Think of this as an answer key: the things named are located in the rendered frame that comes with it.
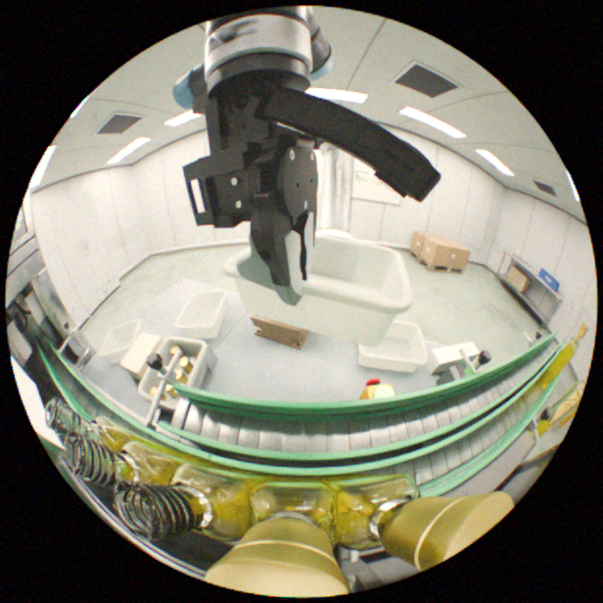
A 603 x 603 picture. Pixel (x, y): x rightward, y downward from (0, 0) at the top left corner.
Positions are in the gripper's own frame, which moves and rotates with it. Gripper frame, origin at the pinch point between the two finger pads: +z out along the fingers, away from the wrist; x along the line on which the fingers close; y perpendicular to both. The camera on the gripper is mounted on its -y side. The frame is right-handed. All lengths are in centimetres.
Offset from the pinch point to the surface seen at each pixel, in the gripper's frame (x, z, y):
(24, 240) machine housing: 34, -35, 101
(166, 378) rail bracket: 14.1, 12.1, 20.1
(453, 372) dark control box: -12, 29, -41
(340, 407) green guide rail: 6.4, 13.4, -7.4
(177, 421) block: 20.7, 19.5, 18.8
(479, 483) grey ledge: 20, 20, -43
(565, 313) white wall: -199, 70, -535
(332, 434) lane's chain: 9.7, 21.4, -8.2
